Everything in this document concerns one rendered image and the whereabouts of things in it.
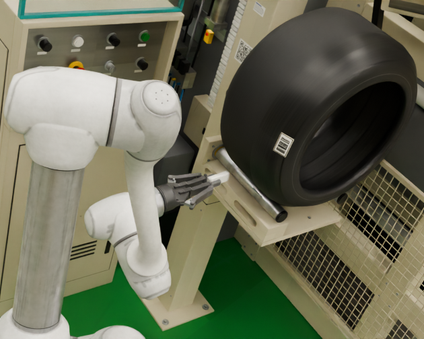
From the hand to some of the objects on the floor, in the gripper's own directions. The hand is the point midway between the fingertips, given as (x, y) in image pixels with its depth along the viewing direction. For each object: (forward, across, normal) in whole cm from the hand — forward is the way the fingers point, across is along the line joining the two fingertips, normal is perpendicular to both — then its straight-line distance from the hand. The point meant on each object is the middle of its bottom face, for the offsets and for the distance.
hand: (217, 179), depth 198 cm
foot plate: (+20, +33, +106) cm, 113 cm away
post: (+20, +33, +106) cm, 113 cm away
